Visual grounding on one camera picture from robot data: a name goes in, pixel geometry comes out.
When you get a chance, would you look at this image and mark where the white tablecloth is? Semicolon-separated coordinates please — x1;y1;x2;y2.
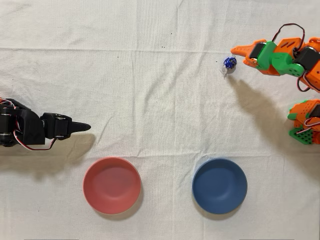
0;0;320;240

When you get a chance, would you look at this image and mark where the black arm servo cable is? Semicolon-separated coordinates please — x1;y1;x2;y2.
13;129;58;151

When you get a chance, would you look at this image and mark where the blue bowl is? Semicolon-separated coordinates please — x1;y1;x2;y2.
191;157;249;215

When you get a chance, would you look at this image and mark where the blue candy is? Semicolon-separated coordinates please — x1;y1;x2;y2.
219;52;238;79

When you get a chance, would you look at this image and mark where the orange arm servo cable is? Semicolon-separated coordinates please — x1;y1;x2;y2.
271;23;306;55

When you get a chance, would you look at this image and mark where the pink bowl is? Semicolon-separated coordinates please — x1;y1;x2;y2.
82;156;142;215

